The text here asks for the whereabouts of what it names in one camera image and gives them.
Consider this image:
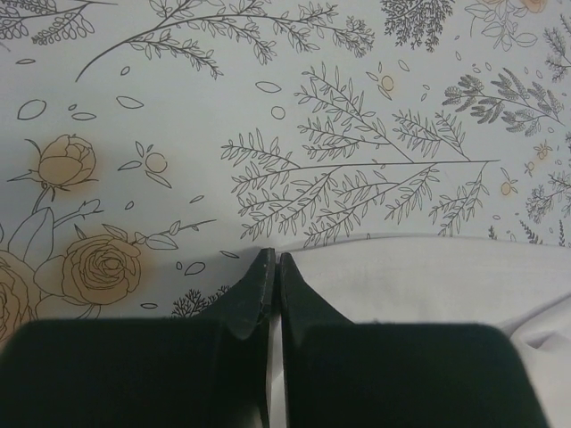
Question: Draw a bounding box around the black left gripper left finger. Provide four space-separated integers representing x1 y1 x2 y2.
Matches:
1 249 274 427

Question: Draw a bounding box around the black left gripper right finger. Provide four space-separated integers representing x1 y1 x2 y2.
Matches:
278 253 545 427

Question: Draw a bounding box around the white t shirt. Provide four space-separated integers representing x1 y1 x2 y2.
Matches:
293 237 570 427

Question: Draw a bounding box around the floral patterned table mat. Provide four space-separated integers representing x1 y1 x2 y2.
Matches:
1 1 570 336

